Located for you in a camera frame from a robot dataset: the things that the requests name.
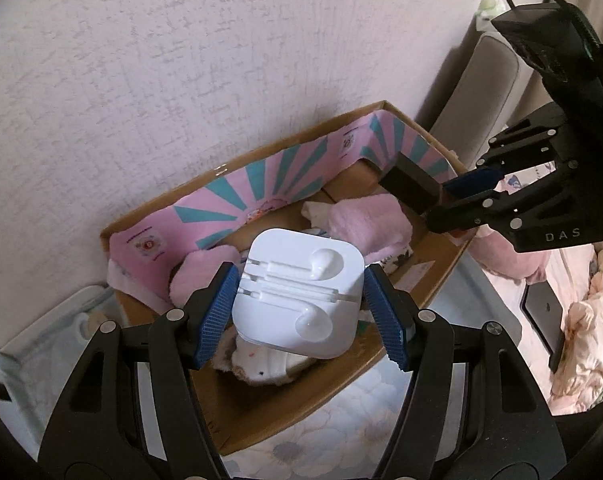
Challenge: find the dark tablet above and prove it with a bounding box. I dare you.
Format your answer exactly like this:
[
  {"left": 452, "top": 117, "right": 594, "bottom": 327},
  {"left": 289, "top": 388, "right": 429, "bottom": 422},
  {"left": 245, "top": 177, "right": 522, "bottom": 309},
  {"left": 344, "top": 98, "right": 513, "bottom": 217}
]
[{"left": 520, "top": 282, "right": 567, "bottom": 374}]

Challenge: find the white speckled sock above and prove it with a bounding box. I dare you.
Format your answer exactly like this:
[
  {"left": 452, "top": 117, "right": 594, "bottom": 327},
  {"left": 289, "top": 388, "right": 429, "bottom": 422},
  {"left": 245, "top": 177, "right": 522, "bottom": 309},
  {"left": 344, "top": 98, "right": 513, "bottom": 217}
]
[{"left": 214, "top": 332, "right": 313, "bottom": 387}]

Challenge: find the cardboard box with pink lining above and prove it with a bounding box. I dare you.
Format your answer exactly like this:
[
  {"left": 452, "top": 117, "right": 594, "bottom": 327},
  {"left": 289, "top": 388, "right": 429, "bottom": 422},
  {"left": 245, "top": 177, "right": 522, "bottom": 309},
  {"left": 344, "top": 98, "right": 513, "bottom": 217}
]
[{"left": 100, "top": 100, "right": 477, "bottom": 457}]

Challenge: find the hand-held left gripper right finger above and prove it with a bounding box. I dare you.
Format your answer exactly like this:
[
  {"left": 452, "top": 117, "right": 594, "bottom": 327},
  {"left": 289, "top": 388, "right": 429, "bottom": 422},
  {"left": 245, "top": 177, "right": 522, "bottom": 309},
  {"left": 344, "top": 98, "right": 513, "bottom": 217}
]
[{"left": 363, "top": 264, "right": 567, "bottom": 480}]

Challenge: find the pink fuzzy sock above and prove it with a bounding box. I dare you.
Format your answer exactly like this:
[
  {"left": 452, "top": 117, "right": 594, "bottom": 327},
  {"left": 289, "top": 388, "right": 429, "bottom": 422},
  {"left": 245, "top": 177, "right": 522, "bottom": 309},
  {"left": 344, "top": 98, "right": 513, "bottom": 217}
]
[
  {"left": 169, "top": 245, "right": 242, "bottom": 309},
  {"left": 326, "top": 194, "right": 413, "bottom": 267}
]

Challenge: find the clear plastic storage bin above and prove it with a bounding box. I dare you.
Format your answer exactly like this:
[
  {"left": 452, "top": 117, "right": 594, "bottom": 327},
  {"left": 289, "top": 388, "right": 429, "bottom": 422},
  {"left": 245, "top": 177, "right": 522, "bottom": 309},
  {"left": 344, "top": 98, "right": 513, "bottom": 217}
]
[{"left": 0, "top": 285, "right": 120, "bottom": 456}]

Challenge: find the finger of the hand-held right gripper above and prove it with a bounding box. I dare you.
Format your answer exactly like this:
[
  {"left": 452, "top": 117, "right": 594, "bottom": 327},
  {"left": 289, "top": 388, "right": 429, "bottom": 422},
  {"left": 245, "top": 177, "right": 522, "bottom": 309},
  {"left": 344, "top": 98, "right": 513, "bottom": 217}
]
[
  {"left": 425, "top": 159, "right": 581, "bottom": 234},
  {"left": 443, "top": 109, "right": 565, "bottom": 201}
]

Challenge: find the white earphone case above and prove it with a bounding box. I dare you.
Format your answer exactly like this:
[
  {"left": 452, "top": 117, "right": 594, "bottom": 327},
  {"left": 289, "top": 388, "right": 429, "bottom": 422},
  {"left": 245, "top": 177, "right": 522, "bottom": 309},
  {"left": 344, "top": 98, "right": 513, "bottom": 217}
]
[{"left": 230, "top": 229, "right": 365, "bottom": 359}]

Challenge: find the small black box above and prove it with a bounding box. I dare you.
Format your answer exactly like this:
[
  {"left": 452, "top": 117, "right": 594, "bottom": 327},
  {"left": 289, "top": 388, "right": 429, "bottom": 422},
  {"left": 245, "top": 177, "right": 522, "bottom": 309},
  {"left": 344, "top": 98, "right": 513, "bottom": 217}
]
[{"left": 380, "top": 152, "right": 455, "bottom": 217}]

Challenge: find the pink plush pillow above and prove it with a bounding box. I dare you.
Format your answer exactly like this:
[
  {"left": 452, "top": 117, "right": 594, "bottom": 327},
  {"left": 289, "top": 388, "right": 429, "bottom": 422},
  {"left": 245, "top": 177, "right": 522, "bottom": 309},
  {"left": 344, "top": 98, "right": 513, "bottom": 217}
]
[{"left": 474, "top": 227, "right": 553, "bottom": 284}]

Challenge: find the pink crumpled blanket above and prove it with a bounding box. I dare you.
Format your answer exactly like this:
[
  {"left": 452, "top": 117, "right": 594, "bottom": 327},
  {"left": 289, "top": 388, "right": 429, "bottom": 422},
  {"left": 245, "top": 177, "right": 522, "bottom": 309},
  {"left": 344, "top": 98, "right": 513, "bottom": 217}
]
[{"left": 549, "top": 249, "right": 603, "bottom": 416}]

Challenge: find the floral bed sheet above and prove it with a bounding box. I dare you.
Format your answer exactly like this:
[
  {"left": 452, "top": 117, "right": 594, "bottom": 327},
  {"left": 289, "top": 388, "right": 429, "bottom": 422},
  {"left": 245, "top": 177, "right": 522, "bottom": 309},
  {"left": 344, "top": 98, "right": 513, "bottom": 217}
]
[{"left": 222, "top": 255, "right": 552, "bottom": 480}]

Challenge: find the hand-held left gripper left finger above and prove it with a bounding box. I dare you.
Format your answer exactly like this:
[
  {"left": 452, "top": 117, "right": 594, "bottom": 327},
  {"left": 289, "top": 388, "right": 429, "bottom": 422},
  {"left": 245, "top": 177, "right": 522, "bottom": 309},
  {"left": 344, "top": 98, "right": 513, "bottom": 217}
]
[{"left": 38, "top": 261, "right": 240, "bottom": 480}]

